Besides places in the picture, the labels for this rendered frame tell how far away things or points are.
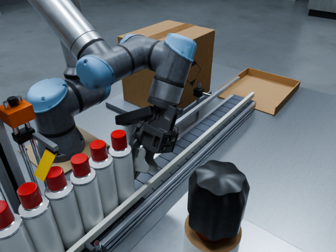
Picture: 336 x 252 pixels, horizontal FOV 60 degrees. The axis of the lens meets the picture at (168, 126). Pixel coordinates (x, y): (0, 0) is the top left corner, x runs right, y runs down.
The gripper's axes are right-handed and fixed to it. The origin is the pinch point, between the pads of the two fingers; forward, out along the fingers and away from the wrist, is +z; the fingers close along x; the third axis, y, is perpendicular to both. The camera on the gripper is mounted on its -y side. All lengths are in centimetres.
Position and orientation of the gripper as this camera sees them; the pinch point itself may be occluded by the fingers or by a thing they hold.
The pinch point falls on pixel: (132, 173)
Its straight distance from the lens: 75.3
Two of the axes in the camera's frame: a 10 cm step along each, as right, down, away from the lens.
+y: 7.9, 3.5, -5.1
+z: -3.1, 9.4, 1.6
